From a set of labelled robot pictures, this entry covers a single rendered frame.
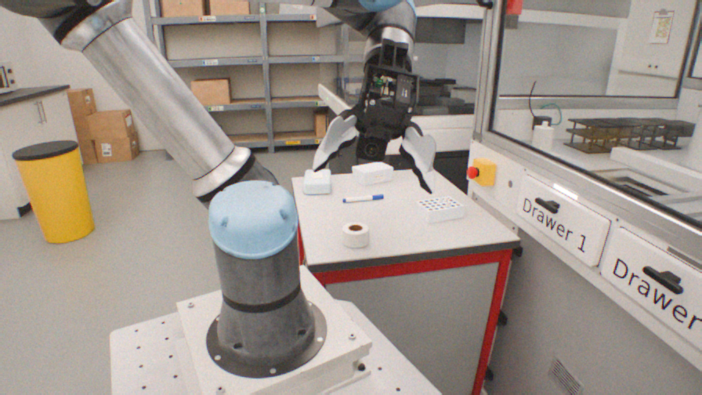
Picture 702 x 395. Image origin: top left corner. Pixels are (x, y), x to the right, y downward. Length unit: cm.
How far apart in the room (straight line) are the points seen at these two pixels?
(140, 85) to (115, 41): 6
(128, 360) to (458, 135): 144
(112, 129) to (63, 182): 204
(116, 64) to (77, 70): 486
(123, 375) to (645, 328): 96
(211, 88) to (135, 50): 400
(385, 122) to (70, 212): 278
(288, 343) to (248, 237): 18
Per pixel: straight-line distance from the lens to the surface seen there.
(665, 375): 93
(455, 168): 179
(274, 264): 51
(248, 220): 48
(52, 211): 312
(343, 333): 63
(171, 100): 59
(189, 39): 502
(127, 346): 81
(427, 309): 113
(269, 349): 57
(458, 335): 126
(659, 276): 79
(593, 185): 93
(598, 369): 106
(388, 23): 61
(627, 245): 87
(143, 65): 59
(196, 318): 70
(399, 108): 49
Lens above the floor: 126
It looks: 23 degrees down
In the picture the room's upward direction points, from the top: straight up
